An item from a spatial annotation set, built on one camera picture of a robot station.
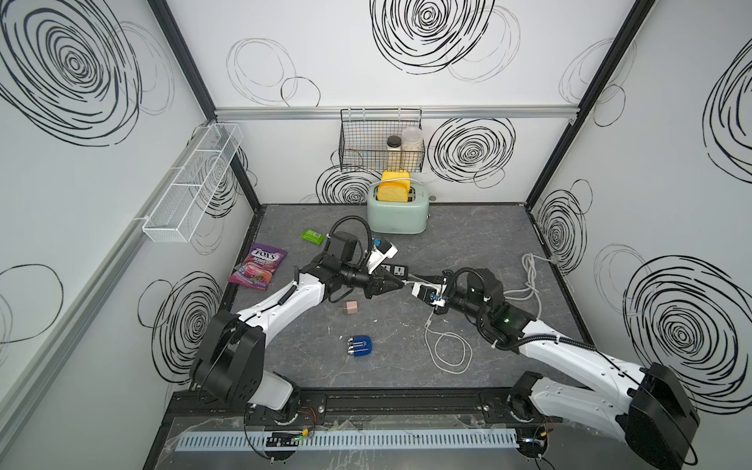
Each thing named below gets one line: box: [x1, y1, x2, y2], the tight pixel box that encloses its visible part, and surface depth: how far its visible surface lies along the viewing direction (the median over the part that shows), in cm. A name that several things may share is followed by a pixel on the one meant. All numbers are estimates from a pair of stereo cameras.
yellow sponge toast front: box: [377, 182, 409, 203], surface depth 100 cm
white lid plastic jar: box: [401, 127, 424, 173], surface depth 86 cm
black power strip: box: [380, 263, 409, 281], surface depth 100 cm
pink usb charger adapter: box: [342, 299, 359, 316], surface depth 91 cm
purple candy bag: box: [227, 242, 288, 291], surface depth 101 cm
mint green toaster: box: [367, 185, 431, 235], surface depth 109 cm
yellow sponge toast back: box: [380, 170, 412, 188], surface depth 104 cm
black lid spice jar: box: [385, 135, 402, 172], surface depth 87 cm
